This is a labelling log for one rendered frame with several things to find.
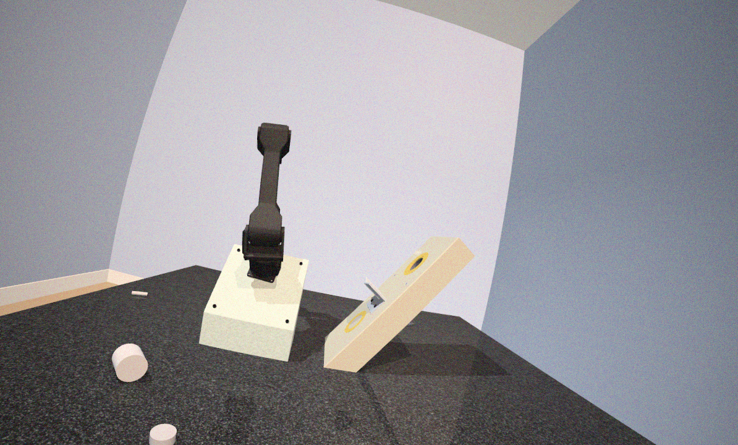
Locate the beige service panel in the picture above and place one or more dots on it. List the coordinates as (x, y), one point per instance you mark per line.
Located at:
(408, 291)

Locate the pale pink cylinder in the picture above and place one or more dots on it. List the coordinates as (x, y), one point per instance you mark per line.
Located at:
(129, 362)

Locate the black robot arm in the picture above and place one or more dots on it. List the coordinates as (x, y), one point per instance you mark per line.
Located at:
(262, 236)

